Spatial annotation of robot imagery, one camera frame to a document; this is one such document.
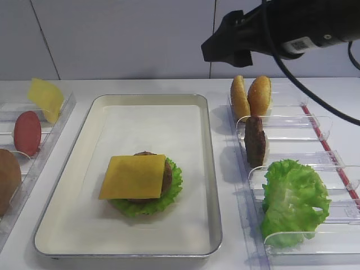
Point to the yellow cheese slice in rack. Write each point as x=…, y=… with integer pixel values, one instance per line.
x=47, y=97

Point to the sesame bun top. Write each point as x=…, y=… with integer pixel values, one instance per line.
x=239, y=100

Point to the right bun half in rack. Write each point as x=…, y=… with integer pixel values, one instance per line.
x=259, y=96

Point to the cream metal tray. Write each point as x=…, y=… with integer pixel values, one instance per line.
x=58, y=236

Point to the green lettuce on burger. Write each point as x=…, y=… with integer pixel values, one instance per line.
x=130, y=209

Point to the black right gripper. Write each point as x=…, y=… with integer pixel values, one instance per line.
x=238, y=35

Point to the brown patty on burger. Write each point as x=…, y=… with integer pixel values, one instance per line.
x=168, y=175

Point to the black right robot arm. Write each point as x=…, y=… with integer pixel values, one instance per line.
x=295, y=27

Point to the green lettuce leaf in rack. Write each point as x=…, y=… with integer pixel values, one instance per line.
x=295, y=203

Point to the clear acrylic right rack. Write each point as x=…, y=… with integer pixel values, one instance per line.
x=292, y=132

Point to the white paper tray liner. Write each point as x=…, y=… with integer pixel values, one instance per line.
x=179, y=132

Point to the red tomato slice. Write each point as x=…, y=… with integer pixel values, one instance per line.
x=27, y=133

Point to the brown patty in rack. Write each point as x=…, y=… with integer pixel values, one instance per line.
x=255, y=141

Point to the clear acrylic left rack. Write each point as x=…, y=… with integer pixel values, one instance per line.
x=31, y=166

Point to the clear acrylic rack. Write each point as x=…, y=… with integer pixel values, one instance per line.
x=31, y=166
x=292, y=132

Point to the orange cheese slice on burger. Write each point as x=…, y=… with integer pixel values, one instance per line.
x=133, y=177

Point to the orange-brown bun slice in rack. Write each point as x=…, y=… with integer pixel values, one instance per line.
x=10, y=178

